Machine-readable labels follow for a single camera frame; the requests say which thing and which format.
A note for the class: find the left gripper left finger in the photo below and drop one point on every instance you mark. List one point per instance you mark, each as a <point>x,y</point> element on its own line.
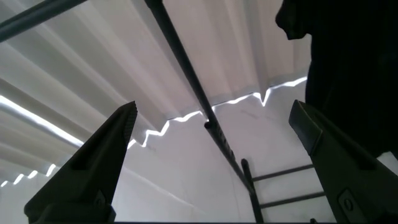
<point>84,174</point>

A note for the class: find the black shorts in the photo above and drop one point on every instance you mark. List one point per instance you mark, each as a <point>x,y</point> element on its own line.
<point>351,62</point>

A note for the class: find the white curtain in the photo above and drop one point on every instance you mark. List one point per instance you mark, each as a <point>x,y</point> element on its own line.
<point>109,62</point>

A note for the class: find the black clothes rack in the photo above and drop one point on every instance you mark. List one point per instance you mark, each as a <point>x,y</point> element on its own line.
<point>183,59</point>

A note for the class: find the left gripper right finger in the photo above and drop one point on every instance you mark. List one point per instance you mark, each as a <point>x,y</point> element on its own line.
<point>348,174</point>

